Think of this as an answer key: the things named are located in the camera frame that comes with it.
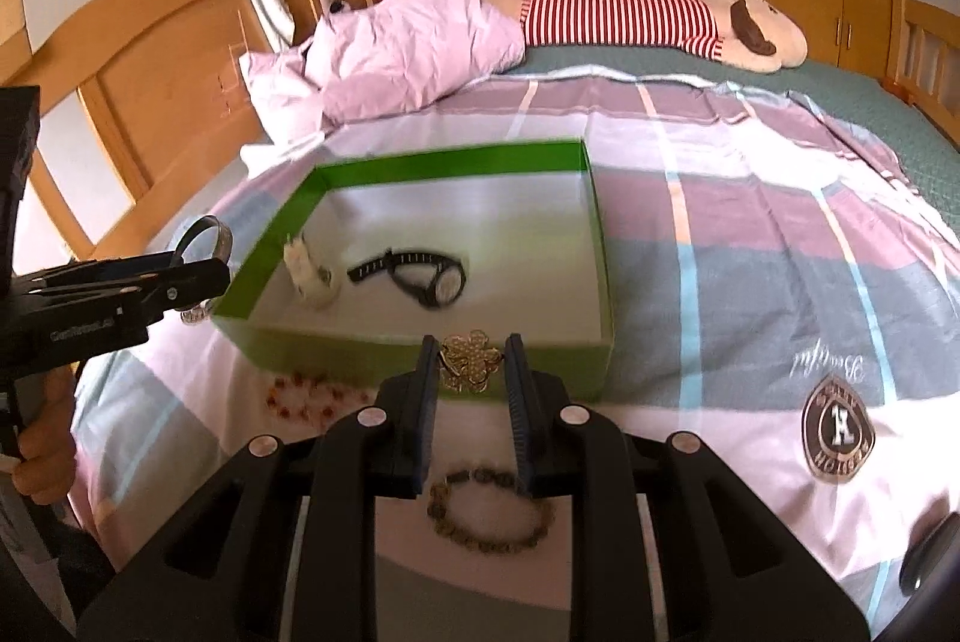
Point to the black wristwatch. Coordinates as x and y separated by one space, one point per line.
432 280

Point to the wooden bed headboard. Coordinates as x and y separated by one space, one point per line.
159 83

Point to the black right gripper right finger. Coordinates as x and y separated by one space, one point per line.
664 536

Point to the silver metal bangle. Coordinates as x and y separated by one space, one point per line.
206 238

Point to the striped plush doll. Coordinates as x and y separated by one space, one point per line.
750 35

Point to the green cardboard box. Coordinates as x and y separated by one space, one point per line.
523 218

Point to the cream white wristwatch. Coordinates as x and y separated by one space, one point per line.
316 284

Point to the person's left hand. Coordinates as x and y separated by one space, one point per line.
48 468

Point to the wooden bed footboard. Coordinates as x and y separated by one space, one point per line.
922 67

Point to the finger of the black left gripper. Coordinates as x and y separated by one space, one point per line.
190 287
90 276

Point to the plaid pastel bed sheet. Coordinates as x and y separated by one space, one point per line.
782 258

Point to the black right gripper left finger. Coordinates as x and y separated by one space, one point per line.
279 542

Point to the pink crumpled duvet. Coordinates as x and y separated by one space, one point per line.
392 58

